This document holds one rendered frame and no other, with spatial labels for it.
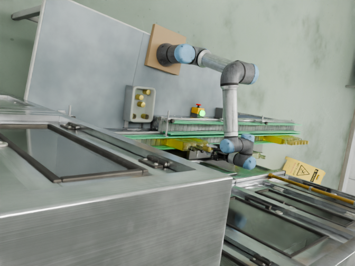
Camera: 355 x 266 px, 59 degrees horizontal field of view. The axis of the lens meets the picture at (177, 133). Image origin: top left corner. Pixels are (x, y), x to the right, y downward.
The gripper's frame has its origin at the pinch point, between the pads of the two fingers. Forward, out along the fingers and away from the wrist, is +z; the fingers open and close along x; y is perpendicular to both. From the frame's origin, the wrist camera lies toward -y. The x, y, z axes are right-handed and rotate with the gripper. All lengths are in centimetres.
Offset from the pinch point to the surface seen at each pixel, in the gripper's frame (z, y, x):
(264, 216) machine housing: -59, 22, 17
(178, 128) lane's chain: 27.5, 2.8, -8.4
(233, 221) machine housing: -56, 41, 17
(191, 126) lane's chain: 27.5, -9.7, -9.5
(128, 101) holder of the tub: 36, 40, -24
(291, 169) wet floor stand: 99, -312, 70
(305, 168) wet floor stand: 82, -321, 65
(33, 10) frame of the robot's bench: 70, 88, -70
